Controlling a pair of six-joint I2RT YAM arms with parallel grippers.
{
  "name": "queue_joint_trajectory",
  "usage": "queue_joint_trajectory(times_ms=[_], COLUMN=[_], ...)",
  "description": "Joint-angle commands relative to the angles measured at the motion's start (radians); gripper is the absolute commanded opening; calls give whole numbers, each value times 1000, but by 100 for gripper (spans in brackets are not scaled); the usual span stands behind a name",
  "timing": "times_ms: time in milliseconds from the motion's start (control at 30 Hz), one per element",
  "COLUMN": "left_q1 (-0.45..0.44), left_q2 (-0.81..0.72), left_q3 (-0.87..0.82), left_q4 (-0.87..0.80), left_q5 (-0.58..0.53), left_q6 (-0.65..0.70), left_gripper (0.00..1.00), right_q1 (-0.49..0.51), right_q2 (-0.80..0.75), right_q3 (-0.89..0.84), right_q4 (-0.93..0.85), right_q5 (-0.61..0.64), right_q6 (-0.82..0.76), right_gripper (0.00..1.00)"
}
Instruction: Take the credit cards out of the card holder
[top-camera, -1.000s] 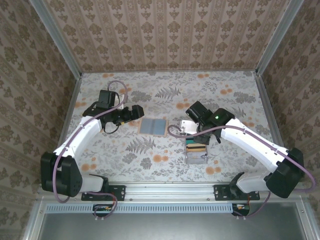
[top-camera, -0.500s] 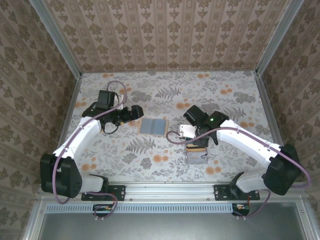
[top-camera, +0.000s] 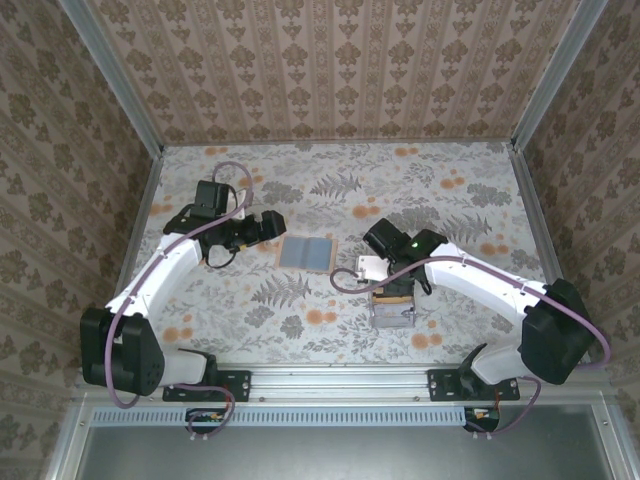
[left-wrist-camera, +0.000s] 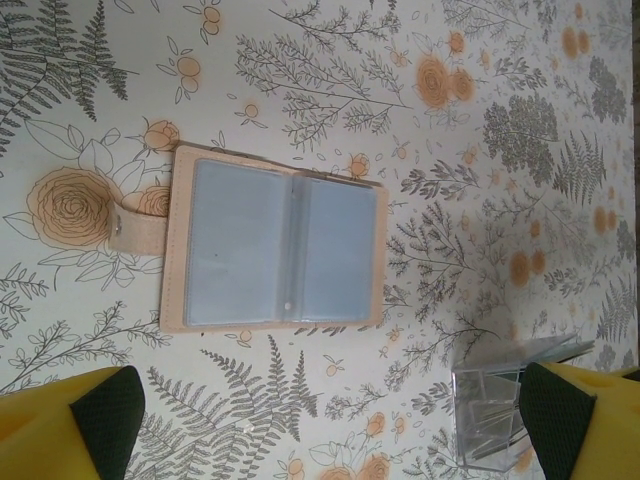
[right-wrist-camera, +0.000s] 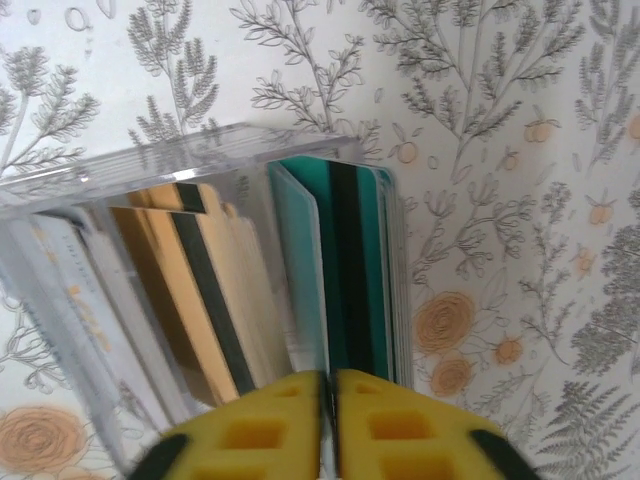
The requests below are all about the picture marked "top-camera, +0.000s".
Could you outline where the yellow-orange card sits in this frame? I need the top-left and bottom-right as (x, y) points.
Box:
(374, 287), (416, 308)

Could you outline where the clear acrylic card stand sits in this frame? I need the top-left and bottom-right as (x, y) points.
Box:
(369, 284), (419, 330)

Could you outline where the aluminium profile beam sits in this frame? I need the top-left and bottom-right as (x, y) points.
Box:
(73, 363), (610, 404)

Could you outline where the grey sheet metal panel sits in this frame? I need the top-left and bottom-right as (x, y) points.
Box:
(47, 399), (631, 480)

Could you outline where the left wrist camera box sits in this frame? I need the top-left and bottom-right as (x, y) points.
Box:
(228, 187), (267, 222)

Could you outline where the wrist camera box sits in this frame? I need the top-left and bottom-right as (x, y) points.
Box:
(354, 253), (388, 291)
(228, 187), (267, 222)

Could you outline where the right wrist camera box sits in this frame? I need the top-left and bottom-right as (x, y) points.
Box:
(354, 253), (388, 291)

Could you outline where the aluminium side rail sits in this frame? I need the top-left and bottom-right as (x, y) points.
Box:
(509, 144), (594, 365)
(93, 147), (166, 366)

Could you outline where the thin aluminium back rail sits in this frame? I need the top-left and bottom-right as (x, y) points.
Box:
(162, 141), (516, 149)

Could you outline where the slotted grey cable duct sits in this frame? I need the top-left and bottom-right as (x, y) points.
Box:
(91, 405), (501, 429)

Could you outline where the black connector with wires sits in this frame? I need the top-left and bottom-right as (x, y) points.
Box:
(185, 407), (234, 435)
(462, 405), (502, 434)

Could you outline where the aluminium frame post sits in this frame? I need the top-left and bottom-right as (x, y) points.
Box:
(58, 0), (166, 154)
(509, 0), (611, 151)

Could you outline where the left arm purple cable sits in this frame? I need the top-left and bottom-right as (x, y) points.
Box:
(107, 162), (254, 446)

